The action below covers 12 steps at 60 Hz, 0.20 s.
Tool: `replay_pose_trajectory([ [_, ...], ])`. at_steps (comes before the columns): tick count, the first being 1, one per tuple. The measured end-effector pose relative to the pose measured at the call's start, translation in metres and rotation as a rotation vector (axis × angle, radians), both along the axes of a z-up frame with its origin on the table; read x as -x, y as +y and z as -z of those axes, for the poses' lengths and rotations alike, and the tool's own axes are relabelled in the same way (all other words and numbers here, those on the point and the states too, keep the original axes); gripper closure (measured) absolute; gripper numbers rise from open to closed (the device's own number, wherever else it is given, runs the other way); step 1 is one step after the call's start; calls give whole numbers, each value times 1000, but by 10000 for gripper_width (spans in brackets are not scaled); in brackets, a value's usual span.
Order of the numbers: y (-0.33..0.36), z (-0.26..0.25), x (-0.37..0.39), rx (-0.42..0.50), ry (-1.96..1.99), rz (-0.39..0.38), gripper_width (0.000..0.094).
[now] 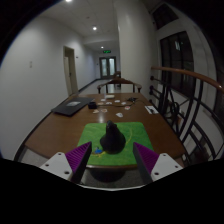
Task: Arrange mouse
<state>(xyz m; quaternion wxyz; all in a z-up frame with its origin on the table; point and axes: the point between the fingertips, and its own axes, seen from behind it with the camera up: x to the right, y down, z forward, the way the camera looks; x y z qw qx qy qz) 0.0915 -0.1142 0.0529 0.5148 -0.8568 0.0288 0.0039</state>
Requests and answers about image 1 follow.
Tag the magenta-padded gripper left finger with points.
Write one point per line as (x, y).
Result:
(66, 163)

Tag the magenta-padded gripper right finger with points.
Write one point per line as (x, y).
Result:
(156, 165)

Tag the black computer mouse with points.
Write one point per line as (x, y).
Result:
(112, 141)

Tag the green mouse pad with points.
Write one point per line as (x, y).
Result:
(140, 133)

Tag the white paper card with print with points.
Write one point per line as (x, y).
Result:
(151, 109)

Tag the dark closed laptop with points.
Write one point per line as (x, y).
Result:
(71, 106)

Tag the small black box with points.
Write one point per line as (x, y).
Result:
(92, 105)

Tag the small white paper card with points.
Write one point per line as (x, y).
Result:
(109, 96)

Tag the beige side door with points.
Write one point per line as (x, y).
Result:
(70, 73)

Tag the black railing with wooden handrail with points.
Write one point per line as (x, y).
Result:
(186, 75)

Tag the large dark window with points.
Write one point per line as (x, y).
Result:
(176, 63)

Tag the glass double door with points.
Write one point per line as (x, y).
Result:
(108, 67)

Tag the green exit sign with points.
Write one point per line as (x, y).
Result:
(106, 51)

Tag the round ceiling lights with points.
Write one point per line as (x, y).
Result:
(94, 28)

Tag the wooden armchair with metal frame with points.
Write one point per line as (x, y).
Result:
(119, 81)

